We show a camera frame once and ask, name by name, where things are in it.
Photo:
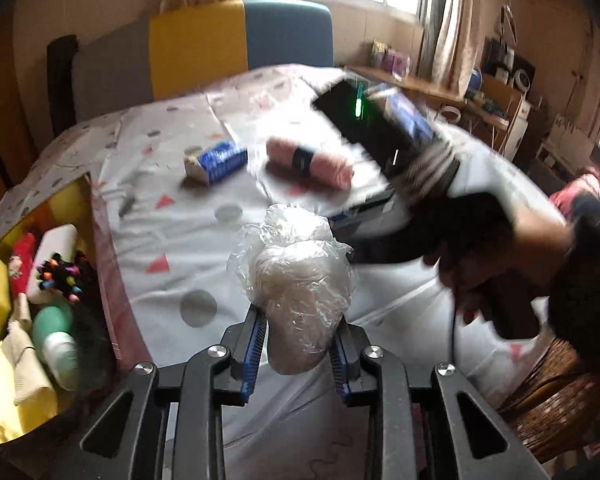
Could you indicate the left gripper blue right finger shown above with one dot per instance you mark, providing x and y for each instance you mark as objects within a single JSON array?
[{"x": 340, "y": 361}]

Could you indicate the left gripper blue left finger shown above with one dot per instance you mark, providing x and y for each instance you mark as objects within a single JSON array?
[{"x": 250, "y": 348}]

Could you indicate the clear plastic bag bundle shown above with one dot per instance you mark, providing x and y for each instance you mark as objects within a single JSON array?
[{"x": 294, "y": 269}]

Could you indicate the pink towel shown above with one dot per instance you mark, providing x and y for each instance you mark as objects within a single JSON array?
[{"x": 328, "y": 169}]

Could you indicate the blue tissue pack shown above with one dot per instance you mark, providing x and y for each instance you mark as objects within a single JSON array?
[{"x": 209, "y": 166}]

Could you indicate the green mushroom cap bottle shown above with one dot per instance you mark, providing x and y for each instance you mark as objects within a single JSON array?
[{"x": 55, "y": 346}]

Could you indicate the beige cloth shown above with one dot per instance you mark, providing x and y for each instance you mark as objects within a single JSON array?
[{"x": 30, "y": 379}]

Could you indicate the person right hand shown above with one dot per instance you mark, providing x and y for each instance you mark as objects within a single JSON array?
[{"x": 537, "y": 249}]

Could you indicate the wooden side table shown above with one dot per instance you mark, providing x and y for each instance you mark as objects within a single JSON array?
[{"x": 422, "y": 90}]

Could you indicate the purple box on table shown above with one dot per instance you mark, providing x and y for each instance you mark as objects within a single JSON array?
[{"x": 396, "y": 63}]

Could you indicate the patterned grey bed sheet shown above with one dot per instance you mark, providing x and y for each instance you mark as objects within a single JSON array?
[{"x": 173, "y": 256}]

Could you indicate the red gold storage box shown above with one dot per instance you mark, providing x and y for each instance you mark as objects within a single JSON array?
[{"x": 75, "y": 267}]

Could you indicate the pink patterned curtain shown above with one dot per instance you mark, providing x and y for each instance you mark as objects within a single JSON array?
[{"x": 450, "y": 42}]

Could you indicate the grey yellow blue headboard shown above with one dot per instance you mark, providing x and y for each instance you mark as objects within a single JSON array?
[{"x": 153, "y": 59}]

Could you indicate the brown wooden wardrobe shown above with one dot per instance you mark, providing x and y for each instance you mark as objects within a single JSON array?
[{"x": 17, "y": 149}]

